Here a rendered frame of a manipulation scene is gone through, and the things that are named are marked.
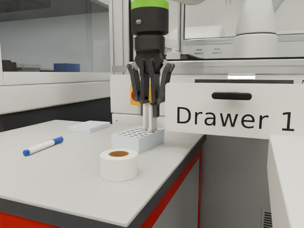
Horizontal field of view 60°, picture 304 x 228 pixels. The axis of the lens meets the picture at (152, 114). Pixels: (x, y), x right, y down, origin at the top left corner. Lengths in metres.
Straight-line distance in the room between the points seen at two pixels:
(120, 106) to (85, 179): 0.54
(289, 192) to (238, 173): 0.66
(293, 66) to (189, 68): 0.31
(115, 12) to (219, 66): 0.42
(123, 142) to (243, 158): 0.43
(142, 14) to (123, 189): 0.39
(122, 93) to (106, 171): 0.55
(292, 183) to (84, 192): 0.30
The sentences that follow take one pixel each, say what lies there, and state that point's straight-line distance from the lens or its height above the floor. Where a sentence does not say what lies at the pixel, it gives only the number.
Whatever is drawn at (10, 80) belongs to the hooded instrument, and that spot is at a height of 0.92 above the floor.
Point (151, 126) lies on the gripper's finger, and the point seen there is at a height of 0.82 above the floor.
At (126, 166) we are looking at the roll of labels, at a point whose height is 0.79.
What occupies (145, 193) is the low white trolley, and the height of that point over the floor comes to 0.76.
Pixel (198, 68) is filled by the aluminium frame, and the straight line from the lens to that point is 0.90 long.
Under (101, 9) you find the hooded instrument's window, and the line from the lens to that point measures 1.68.
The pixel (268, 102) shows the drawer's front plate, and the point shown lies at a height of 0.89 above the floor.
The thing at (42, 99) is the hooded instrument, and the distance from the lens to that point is 1.22.
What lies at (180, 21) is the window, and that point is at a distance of 0.94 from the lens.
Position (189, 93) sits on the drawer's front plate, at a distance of 0.58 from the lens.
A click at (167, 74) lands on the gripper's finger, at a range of 0.64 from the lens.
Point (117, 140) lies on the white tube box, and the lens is 0.66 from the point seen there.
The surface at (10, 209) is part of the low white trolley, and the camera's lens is 0.49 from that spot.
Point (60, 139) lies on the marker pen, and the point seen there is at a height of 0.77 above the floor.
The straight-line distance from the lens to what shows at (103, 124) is 0.92.
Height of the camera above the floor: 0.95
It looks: 9 degrees down
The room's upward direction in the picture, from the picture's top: straight up
